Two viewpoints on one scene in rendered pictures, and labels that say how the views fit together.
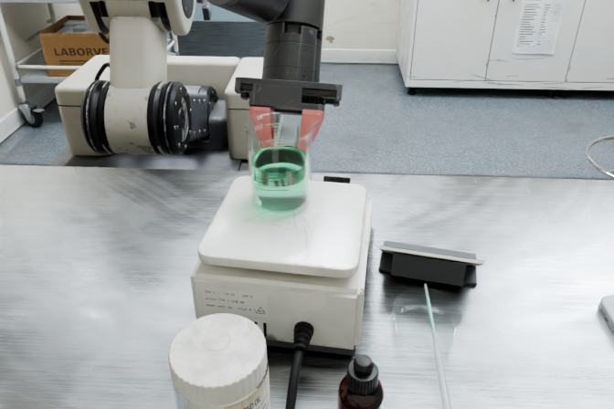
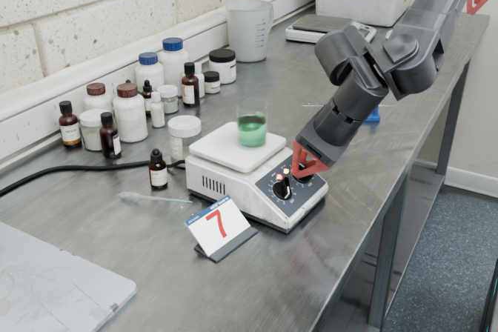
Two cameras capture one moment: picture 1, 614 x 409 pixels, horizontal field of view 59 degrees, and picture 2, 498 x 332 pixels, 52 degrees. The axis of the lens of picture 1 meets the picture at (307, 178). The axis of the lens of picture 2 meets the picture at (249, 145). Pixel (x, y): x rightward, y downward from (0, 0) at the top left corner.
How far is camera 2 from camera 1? 0.95 m
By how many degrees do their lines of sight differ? 95
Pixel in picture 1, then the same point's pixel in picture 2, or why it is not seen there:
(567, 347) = (130, 256)
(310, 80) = (315, 127)
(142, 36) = not seen: outside the picture
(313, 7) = (340, 92)
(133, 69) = not seen: outside the picture
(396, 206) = (293, 253)
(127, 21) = not seen: outside the picture
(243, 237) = (232, 130)
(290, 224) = (231, 141)
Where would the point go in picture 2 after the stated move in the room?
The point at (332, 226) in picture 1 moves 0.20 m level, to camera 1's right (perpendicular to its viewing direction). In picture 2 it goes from (219, 150) to (143, 218)
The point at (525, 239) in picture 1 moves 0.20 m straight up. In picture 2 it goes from (212, 297) to (206, 161)
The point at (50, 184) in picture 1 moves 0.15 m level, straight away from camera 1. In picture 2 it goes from (392, 139) to (465, 138)
